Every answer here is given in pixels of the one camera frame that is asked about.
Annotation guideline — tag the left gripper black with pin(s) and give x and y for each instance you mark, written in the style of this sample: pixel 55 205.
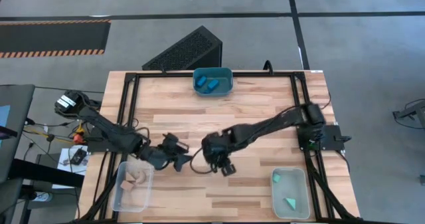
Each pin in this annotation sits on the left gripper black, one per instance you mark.
pixel 159 156

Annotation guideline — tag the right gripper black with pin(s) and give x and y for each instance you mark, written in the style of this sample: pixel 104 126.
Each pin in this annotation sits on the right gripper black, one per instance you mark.
pixel 216 147

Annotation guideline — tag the natural wood arch block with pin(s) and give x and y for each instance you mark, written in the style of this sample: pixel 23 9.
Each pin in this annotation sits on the natural wood arch block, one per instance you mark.
pixel 143 177

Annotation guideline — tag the teal cube block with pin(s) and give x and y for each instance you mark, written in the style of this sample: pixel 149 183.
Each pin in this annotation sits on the teal cube block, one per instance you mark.
pixel 290 203
pixel 276 177

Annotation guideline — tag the pale wood cube block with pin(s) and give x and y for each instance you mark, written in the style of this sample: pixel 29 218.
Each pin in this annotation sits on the pale wood cube block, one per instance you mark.
pixel 127 185

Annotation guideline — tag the grey plastic bin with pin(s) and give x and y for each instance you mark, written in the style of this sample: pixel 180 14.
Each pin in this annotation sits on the grey plastic bin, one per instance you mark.
pixel 295 187

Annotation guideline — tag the blue rectangular block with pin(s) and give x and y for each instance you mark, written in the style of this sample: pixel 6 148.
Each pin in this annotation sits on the blue rectangular block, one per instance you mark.
pixel 201 81
pixel 212 84

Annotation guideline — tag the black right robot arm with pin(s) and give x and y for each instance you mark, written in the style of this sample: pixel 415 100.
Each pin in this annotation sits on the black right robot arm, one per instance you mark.
pixel 265 127

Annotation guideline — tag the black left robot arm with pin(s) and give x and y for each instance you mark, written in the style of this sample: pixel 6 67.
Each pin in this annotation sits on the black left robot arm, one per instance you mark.
pixel 106 129

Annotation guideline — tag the clear plastic bin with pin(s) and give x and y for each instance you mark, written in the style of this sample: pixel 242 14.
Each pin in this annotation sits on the clear plastic bin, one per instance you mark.
pixel 133 199

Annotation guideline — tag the teal plastic bin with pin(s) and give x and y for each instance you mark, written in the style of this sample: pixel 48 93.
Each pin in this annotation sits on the teal plastic bin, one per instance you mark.
pixel 222 77

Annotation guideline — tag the small black electronic device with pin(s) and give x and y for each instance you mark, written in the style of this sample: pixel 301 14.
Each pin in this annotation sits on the small black electronic device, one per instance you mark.
pixel 79 156

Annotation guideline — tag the black perforated computer tower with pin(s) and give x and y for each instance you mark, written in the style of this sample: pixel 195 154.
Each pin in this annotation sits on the black perforated computer tower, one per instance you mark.
pixel 186 51

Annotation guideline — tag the orange connector plug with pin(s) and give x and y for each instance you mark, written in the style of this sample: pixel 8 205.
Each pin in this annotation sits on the orange connector plug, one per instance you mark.
pixel 78 138

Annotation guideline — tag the white paper sheet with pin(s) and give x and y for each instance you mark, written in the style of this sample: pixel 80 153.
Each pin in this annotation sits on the white paper sheet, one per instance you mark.
pixel 64 164

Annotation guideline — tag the black desk beam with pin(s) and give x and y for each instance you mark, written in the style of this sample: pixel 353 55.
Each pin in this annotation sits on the black desk beam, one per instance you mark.
pixel 46 174

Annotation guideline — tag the dark grey desk panel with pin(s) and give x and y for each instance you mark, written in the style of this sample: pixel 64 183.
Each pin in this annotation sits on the dark grey desk panel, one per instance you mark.
pixel 18 124

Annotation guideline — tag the black hazard-striped floor mat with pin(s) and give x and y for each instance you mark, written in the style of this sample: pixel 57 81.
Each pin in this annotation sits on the black hazard-striped floor mat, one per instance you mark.
pixel 50 36

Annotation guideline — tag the dark grey floor stand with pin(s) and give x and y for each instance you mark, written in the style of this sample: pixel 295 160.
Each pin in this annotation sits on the dark grey floor stand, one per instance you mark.
pixel 410 111

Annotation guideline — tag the black aluminium table frame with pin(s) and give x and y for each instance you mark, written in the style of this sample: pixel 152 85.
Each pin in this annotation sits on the black aluminium table frame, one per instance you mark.
pixel 166 74

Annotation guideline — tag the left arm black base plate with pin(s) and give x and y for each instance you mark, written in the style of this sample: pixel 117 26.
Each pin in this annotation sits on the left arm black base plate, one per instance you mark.
pixel 99 147

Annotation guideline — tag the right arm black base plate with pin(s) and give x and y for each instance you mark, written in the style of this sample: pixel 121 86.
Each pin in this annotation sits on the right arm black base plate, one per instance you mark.
pixel 332 137

